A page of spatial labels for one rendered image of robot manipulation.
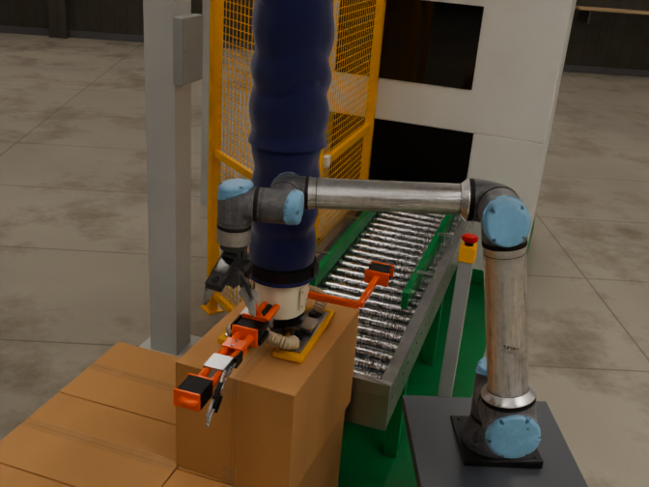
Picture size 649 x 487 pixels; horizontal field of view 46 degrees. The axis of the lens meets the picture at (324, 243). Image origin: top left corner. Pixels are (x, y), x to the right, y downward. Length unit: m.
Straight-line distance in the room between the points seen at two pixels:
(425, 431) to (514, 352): 0.54
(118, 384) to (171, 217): 1.10
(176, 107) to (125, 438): 1.60
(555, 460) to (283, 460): 0.84
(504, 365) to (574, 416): 2.05
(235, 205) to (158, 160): 1.86
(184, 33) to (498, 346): 2.12
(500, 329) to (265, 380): 0.72
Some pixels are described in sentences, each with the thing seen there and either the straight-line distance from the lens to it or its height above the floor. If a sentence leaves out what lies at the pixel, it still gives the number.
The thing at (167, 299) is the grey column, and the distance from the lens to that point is 4.04.
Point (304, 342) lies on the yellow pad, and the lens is 2.45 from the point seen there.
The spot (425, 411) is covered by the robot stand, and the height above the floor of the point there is 0.75.
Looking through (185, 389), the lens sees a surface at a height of 1.10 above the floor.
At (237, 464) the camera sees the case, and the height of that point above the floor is 0.63.
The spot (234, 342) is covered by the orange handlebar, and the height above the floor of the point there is 1.09.
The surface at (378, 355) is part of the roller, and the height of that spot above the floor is 0.54.
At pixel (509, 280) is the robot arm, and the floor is 1.41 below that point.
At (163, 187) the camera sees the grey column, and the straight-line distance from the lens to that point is 3.80.
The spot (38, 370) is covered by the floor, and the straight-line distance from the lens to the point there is 4.19.
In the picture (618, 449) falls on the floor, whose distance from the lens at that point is 4.00.
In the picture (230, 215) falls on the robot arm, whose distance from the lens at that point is 1.95.
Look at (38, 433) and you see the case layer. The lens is 2.84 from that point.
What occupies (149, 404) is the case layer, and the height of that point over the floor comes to 0.54.
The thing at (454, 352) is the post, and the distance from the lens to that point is 3.46.
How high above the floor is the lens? 2.23
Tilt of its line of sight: 23 degrees down
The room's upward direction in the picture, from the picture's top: 4 degrees clockwise
